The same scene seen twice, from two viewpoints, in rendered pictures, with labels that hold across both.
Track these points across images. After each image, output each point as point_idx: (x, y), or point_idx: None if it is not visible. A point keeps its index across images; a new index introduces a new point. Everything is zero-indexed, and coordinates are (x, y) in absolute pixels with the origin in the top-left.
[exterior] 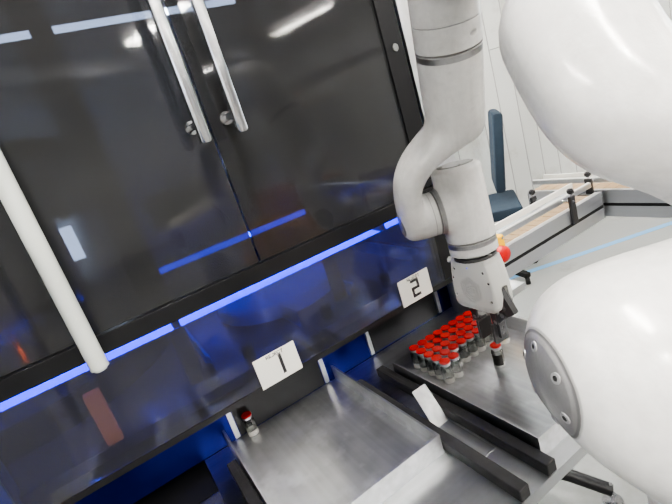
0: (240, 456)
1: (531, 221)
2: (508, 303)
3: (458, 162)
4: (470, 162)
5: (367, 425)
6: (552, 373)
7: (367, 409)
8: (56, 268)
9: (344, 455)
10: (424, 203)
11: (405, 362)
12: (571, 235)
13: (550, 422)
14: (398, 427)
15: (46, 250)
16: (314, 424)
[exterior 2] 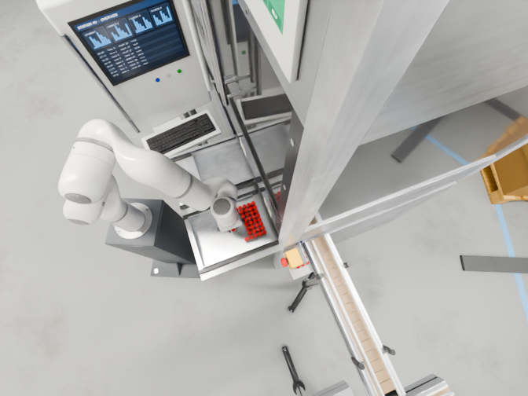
0: (232, 140)
1: (360, 328)
2: (218, 227)
3: (220, 207)
4: (213, 210)
5: (231, 180)
6: None
7: (239, 181)
8: (201, 64)
9: (221, 170)
10: (218, 191)
11: (260, 202)
12: (349, 352)
13: (199, 228)
14: None
15: (199, 59)
16: (243, 164)
